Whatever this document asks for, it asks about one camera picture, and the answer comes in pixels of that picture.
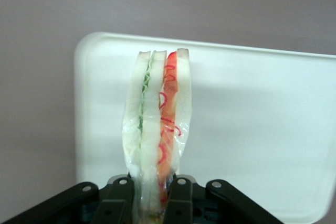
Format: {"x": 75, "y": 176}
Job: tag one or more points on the cream rectangular tray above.
{"x": 249, "y": 129}

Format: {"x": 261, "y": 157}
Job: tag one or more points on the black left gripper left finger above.
{"x": 115, "y": 200}

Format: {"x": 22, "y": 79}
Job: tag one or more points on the plastic sandwich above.
{"x": 152, "y": 129}

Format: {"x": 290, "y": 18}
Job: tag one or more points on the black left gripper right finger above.
{"x": 183, "y": 200}

